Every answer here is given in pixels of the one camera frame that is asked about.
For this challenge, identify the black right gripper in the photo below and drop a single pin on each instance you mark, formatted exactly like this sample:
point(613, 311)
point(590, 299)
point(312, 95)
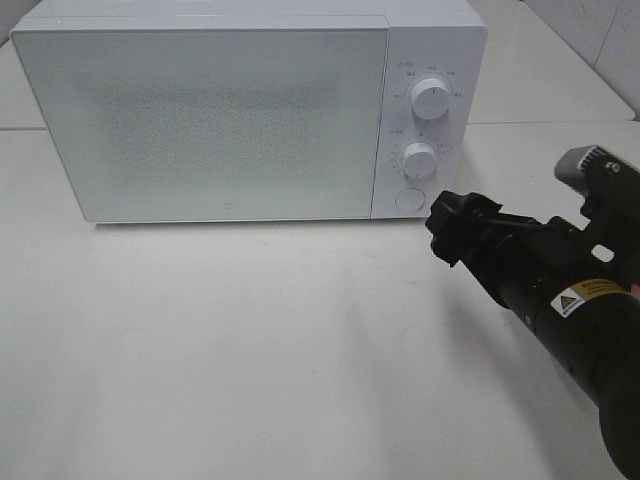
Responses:
point(525, 264)

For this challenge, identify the white round door button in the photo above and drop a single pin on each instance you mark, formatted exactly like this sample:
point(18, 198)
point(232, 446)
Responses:
point(410, 200)

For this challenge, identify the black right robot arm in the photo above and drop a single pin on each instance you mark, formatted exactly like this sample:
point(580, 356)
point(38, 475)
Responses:
point(599, 348)

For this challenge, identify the white lower microwave knob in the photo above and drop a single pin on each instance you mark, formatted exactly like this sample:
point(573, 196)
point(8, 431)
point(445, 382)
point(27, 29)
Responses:
point(419, 160)

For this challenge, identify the white microwave knob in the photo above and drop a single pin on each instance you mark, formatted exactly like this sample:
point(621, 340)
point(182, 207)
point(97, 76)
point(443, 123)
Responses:
point(419, 160)
point(430, 97)

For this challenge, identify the white upper microwave knob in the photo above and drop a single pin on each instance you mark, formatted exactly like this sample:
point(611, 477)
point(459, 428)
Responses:
point(430, 97)

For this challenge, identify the white microwave oven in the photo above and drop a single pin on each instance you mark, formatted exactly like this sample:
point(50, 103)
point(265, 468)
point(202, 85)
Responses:
point(445, 38)

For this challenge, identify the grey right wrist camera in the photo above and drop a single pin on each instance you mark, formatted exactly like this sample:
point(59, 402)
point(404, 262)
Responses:
point(573, 166)

